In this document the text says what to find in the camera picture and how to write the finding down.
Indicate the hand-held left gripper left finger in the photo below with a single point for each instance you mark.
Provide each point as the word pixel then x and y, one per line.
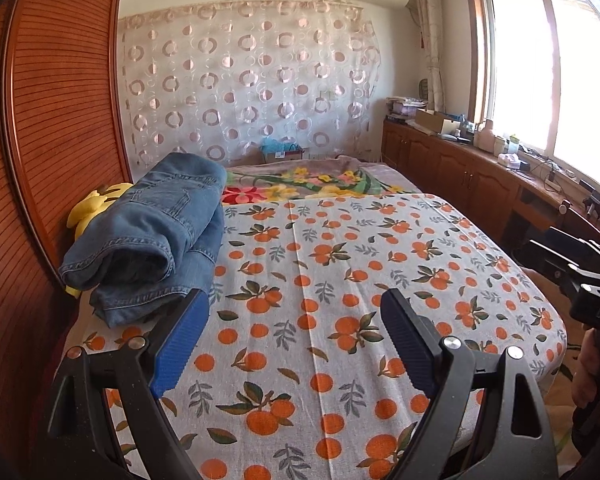
pixel 180 345

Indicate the white power strip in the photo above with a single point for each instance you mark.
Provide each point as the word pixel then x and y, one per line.
pixel 562 181

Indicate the orange-print white bed sheet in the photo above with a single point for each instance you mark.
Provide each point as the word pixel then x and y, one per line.
pixel 330 270

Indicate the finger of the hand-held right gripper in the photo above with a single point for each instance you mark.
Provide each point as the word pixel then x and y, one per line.
pixel 555 265
pixel 590 252

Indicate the window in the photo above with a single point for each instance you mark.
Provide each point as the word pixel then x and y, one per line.
pixel 520 60

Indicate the pink floral blanket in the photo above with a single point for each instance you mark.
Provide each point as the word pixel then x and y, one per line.
pixel 305 180

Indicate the stack of papers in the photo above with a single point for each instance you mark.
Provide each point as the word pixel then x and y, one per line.
pixel 405 107

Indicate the dark oval ornament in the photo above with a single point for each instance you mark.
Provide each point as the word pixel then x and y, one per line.
pixel 423 92

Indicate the box with blue item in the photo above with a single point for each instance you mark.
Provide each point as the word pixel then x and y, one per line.
pixel 280 147

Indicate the open cardboard box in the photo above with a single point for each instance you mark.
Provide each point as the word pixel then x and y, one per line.
pixel 430 120

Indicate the light blue denim pants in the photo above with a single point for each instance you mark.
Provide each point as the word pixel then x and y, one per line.
pixel 130 305

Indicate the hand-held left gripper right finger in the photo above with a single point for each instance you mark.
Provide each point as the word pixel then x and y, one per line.
pixel 407 345

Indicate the beige window curtain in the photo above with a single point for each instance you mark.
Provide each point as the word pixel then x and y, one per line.
pixel 432 35

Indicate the circle-patterned sheer curtain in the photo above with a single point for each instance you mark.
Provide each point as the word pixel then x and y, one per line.
pixel 250 70

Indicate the wooden headboard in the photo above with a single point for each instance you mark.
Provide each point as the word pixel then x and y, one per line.
pixel 45 110

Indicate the yellow plush toy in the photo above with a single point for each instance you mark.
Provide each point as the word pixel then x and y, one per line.
pixel 95 202

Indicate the person's right hand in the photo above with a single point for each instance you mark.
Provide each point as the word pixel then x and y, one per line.
pixel 590 370

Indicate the darker blue denim pants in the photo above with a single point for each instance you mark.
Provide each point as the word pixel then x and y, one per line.
pixel 170 195

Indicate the white plastic jug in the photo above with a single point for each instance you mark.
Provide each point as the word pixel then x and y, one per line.
pixel 486 137

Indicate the long wooden cabinet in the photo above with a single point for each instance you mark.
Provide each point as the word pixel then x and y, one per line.
pixel 445 160

